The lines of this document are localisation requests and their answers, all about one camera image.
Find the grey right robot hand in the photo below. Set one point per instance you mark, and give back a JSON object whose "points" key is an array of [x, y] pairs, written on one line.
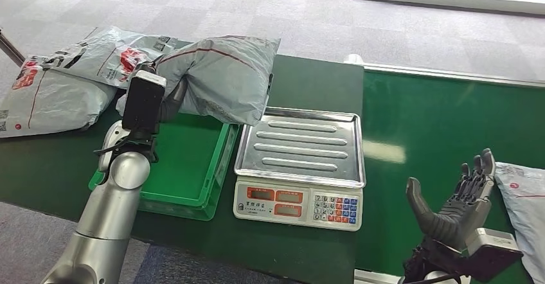
{"points": [[455, 218]]}

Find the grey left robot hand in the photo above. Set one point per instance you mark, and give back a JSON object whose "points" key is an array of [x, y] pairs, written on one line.
{"points": [[173, 101]]}

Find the plain grey mailer package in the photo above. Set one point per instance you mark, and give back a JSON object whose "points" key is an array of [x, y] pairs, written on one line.
{"points": [[225, 77]]}

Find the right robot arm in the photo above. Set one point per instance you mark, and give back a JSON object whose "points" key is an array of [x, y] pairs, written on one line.
{"points": [[430, 263]]}

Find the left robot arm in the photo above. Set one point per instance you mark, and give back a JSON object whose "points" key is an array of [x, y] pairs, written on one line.
{"points": [[110, 205]]}

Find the green plastic basket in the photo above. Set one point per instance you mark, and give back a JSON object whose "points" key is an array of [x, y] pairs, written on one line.
{"points": [[187, 158]]}

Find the grey mailer package, red line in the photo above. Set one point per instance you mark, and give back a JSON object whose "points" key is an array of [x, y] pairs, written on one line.
{"points": [[526, 205]]}

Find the grey mailer package, QR labels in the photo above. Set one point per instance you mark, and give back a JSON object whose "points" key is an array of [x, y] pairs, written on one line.
{"points": [[98, 56]]}

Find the large grey mailer, red print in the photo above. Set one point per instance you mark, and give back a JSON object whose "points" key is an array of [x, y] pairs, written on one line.
{"points": [[51, 99]]}

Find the white electronic scale steel tray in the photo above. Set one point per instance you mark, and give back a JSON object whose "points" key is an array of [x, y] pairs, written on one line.
{"points": [[300, 167]]}

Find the dark metal rod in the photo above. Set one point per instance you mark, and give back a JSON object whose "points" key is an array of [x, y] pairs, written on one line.
{"points": [[10, 48]]}

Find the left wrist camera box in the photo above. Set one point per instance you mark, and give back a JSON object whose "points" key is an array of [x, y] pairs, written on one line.
{"points": [[142, 101]]}

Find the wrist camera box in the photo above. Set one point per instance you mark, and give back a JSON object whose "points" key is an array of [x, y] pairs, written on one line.
{"points": [[142, 101], [489, 252]]}

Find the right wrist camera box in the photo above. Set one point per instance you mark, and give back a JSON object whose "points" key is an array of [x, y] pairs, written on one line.
{"points": [[489, 252]]}

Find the silver conveyor side rail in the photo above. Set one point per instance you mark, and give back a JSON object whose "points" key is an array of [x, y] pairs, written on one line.
{"points": [[447, 74]]}

